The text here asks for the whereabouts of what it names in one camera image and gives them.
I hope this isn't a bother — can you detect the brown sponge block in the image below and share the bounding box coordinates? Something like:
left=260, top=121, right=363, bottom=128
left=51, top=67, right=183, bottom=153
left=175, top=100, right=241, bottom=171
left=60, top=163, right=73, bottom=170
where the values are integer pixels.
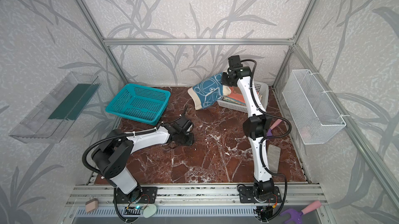
left=85, top=198, right=99, bottom=213

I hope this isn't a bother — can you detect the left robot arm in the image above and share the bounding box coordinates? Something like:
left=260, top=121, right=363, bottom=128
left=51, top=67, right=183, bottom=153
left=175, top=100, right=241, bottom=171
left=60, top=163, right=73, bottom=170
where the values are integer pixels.
left=82, top=116, right=194, bottom=195

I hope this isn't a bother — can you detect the teal plastic basket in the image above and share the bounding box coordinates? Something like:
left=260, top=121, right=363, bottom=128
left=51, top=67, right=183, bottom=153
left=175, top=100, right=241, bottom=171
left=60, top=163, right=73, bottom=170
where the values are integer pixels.
left=106, top=83, right=170, bottom=126

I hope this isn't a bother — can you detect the blue cream Doraemon towel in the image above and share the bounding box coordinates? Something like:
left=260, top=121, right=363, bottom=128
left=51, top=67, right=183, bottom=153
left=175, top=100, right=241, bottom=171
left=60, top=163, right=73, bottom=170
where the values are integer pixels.
left=188, top=73, right=231, bottom=110

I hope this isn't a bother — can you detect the brown red bear towel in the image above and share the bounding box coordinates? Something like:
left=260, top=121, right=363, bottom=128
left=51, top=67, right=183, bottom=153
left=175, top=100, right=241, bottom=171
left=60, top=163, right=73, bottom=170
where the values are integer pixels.
left=223, top=87, right=246, bottom=106

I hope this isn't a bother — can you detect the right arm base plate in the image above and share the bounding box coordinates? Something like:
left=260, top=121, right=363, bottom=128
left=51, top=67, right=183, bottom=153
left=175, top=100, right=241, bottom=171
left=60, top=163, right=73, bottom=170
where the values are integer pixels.
left=237, top=184, right=282, bottom=204

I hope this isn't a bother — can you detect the white wire mesh basket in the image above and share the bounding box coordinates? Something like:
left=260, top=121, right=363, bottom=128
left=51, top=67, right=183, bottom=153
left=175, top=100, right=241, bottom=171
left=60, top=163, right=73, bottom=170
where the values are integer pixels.
left=282, top=69, right=346, bottom=145

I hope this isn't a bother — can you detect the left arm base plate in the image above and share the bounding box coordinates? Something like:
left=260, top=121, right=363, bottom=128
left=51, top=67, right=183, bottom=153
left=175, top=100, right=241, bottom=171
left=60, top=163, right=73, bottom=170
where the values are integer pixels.
left=113, top=187, right=158, bottom=204

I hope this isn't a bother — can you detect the clear acrylic wall shelf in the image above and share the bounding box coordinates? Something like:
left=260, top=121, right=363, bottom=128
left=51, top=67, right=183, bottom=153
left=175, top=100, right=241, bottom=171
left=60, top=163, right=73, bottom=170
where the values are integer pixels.
left=9, top=72, right=101, bottom=144

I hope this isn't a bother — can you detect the pale green oval pad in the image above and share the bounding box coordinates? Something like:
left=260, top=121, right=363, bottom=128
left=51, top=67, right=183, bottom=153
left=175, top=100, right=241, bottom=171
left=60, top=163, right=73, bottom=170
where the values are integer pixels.
left=142, top=204, right=158, bottom=218

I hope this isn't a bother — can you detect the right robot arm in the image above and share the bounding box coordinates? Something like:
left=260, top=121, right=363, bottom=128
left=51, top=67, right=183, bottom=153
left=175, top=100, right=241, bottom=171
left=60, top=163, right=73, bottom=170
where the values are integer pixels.
left=221, top=55, right=292, bottom=202

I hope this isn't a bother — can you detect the white plastic basket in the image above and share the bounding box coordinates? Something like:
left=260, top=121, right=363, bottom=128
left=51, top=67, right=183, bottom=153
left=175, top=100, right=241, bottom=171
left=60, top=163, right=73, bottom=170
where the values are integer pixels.
left=217, top=81, right=269, bottom=113

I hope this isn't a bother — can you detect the grey rectangular block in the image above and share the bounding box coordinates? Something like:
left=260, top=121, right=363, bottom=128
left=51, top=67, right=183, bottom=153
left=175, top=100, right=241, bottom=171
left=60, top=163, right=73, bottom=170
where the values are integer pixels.
left=267, top=144, right=281, bottom=173

